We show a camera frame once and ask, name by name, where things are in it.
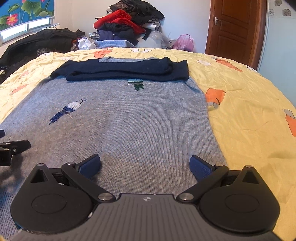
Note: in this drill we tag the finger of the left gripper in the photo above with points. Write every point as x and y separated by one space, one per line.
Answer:
2 133
9 149

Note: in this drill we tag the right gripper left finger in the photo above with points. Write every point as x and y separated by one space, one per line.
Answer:
79 176

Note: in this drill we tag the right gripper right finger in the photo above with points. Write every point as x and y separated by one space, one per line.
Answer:
207 176

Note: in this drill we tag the grey knit sweater navy sleeves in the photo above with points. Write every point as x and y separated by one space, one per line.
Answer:
145 119

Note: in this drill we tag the navy clothes in pile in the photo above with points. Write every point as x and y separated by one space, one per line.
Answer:
113 31

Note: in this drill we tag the black clothes atop pile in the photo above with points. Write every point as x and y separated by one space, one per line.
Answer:
141 12

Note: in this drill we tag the yellow floral bed sheet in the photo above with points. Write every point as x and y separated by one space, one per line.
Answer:
253 122

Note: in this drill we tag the window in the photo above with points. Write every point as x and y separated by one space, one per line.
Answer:
21 30

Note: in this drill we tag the black jacket on bed side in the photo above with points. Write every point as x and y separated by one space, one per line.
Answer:
32 46

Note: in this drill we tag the lotus flower window blind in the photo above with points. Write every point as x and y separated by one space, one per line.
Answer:
16 12

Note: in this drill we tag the white crumpled plastic bag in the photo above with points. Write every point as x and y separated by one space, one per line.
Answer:
85 44

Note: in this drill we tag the light blue folded towel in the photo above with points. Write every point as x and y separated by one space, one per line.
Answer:
113 44

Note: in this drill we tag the pink plastic bag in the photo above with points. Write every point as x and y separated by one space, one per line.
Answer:
185 43

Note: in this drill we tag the grey translucent plastic bag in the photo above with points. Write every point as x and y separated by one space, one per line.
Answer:
155 39

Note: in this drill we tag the brown wooden door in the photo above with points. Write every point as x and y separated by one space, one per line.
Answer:
236 30

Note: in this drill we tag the red garment on pile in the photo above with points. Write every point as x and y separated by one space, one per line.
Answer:
119 17

